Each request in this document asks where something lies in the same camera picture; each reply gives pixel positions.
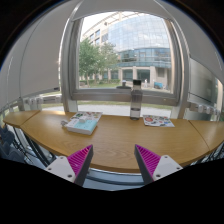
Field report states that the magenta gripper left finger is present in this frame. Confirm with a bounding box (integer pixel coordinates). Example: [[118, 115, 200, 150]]
[[45, 145, 93, 186]]

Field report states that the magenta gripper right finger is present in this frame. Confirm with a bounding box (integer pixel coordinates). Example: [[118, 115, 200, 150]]
[[134, 145, 182, 185]]

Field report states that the white charger plug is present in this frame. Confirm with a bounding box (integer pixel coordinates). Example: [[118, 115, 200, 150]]
[[61, 120, 69, 127]]

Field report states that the colourful sticker sheet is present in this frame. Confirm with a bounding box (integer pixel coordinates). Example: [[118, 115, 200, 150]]
[[143, 115, 174, 127]]

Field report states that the colourful booklet under box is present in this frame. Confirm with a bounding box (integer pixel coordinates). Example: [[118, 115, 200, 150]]
[[71, 111, 102, 121]]

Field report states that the clear water bottle black cap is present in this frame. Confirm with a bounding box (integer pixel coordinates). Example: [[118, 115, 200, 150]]
[[130, 80, 143, 120]]

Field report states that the dark chair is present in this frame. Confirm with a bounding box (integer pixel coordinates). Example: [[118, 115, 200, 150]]
[[0, 126, 24, 163]]

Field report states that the white roller blind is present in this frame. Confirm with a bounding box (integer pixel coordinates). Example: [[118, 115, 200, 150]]
[[0, 0, 79, 109]]

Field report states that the grey window frame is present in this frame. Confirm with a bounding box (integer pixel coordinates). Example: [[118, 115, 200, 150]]
[[60, 0, 190, 118]]

